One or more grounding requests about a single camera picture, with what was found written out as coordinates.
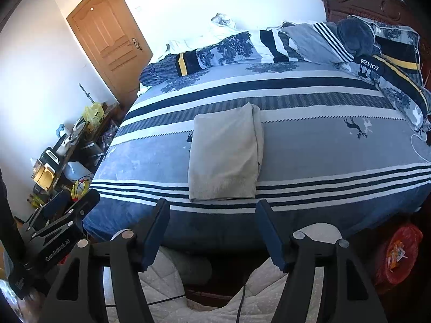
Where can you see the yellow plastic bag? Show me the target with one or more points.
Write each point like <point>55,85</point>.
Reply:
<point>93,113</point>

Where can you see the white knit sweater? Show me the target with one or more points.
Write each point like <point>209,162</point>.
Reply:
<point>224,151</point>

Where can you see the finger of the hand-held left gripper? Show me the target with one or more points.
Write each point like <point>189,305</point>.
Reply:
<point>59,202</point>
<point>89,200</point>

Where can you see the yellow and red shopping bag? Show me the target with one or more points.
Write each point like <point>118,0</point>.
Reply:
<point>80,189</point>

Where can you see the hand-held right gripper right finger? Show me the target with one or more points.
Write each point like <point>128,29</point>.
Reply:
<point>271,239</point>

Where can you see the light blue cloth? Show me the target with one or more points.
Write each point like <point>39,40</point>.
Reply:
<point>61,130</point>

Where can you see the thin metal stick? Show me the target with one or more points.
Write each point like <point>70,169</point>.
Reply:
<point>86,93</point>

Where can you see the wooden door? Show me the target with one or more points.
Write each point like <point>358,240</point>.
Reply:
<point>104,33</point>

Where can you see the patterned pillow with yellow stripe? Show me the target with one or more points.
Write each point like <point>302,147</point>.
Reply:
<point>400,60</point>

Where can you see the white plastic jug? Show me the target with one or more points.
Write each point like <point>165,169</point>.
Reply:
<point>75,171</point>

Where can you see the grey striped pillow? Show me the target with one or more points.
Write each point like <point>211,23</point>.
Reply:
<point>313,43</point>

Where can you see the white steam iron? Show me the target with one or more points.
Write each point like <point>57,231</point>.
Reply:
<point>69,139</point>

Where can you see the rolled patterned blue quilt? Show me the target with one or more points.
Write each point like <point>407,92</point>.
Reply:
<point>229,52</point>

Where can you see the dark wooden side table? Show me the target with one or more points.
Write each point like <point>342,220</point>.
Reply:
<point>86,154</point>

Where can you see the white duvet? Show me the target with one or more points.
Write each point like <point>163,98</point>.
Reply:
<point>208,37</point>

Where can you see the blue striped bed blanket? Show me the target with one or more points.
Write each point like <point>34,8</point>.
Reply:
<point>320,154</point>

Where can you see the dark wooden headboard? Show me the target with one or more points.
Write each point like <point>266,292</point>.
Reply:
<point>367,5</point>

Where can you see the red plastic bag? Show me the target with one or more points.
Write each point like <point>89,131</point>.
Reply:
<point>399,255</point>

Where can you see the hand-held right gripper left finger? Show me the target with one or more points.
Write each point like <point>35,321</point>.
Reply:
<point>156,239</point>

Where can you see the dark blue garment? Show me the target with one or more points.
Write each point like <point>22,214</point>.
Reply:
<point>358,37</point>

